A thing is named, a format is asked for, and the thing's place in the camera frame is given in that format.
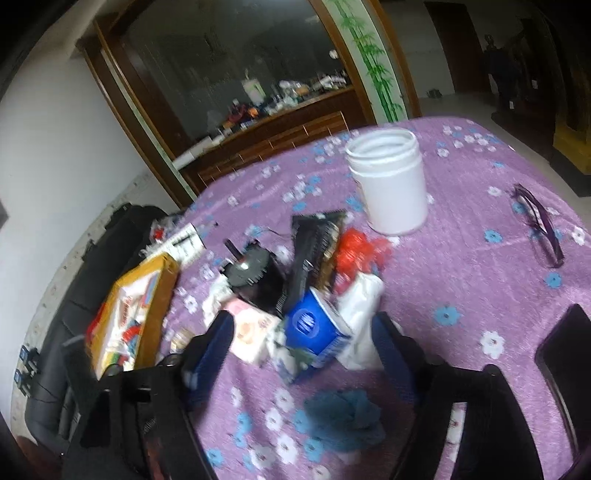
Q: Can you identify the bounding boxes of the purple floral tablecloth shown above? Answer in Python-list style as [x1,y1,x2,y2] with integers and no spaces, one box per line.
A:
[157,115,587,480]

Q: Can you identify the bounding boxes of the carved wooden furniture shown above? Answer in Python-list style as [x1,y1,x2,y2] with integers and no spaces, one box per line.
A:
[508,0,591,176]

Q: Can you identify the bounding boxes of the pile of small shelf clutter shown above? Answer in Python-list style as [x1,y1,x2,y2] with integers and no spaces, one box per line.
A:
[222,69,354,134]

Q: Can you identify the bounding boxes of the small black blue device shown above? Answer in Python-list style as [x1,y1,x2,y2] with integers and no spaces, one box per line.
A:
[13,346,43,400]

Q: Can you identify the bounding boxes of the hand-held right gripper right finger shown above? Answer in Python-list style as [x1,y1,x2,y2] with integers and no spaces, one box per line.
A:
[372,311,546,480]

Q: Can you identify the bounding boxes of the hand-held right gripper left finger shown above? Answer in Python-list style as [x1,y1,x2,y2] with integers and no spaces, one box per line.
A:
[60,309,236,480]

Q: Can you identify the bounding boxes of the black phone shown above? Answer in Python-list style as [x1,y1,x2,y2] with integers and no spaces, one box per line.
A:
[534,304,591,462]

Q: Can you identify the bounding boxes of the white crumpled plastic bag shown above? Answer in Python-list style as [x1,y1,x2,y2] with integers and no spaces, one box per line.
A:
[339,272,386,370]

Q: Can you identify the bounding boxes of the yellow taped cardboard box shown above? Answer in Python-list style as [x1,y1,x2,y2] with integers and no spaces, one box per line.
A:
[85,253,181,379]

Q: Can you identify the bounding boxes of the black snack packet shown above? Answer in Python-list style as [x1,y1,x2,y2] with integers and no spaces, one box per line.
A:
[281,211,347,319]

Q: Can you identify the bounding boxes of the dark statue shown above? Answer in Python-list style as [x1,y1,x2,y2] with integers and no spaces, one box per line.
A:
[482,33,520,112]

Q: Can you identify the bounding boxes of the white plastic jar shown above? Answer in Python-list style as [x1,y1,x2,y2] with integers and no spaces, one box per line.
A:
[345,128,428,236]

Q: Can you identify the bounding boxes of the wooden glass cabinet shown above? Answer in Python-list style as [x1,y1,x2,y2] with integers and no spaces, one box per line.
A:
[76,0,421,208]

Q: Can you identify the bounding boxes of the purple framed glasses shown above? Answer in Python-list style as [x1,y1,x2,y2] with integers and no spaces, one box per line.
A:
[510,184,566,268]

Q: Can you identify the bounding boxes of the pink tissue packet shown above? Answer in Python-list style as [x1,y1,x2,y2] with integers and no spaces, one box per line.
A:
[228,300,282,365]

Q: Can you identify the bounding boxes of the blue and white box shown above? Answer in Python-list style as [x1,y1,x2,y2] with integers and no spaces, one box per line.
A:
[272,287,356,386]

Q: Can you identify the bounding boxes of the black leather sofa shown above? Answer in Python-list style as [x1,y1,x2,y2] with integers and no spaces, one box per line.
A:
[18,203,185,462]

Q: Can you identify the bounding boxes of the black electric motor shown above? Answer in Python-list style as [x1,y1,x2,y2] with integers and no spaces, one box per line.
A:
[224,226,296,319]

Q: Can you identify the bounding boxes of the white crumpled tissue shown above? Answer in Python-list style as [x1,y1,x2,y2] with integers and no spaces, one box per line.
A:
[203,277,234,326]

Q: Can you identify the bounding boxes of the white flat box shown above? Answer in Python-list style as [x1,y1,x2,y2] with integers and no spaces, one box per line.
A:
[172,134,225,171]

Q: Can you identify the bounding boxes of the white kettle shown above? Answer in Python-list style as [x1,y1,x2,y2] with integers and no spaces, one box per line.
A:
[242,69,265,104]

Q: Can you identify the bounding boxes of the clear bag with small items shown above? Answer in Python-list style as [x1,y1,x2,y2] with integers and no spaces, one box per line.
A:
[150,217,185,245]

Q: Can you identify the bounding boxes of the bamboo print panel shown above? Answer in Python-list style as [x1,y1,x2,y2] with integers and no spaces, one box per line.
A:
[323,0,409,124]
[99,46,199,208]

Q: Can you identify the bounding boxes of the blue crumpled cloth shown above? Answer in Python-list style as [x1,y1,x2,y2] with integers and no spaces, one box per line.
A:
[302,388,386,455]

